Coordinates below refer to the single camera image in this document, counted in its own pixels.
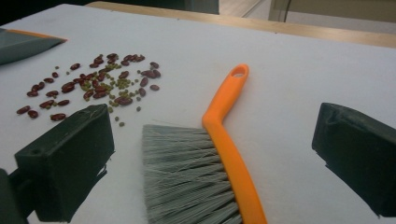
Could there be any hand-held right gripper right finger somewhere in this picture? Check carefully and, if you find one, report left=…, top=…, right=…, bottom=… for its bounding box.
left=311, top=102, right=396, bottom=218

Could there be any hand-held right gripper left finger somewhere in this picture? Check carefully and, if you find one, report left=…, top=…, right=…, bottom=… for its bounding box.
left=13, top=103, right=116, bottom=223

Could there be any pile of red kidney beans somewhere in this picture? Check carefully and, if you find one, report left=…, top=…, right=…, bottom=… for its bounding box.
left=16, top=52, right=163, bottom=122

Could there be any grey dustpan with orange edge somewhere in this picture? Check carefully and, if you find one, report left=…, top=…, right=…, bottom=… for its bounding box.
left=0, top=27, right=68, bottom=66

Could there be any orange brush with grey bristles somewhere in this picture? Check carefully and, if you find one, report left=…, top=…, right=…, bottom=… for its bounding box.
left=141, top=63, right=269, bottom=224

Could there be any white table cover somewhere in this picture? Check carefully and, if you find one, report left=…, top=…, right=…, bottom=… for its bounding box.
left=0, top=3, right=396, bottom=224

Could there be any grey cabinet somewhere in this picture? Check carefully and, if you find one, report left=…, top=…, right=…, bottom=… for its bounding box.
left=183, top=0, right=220, bottom=15

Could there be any dark cable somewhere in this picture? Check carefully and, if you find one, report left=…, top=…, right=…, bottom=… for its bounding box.
left=283, top=0, right=292, bottom=22

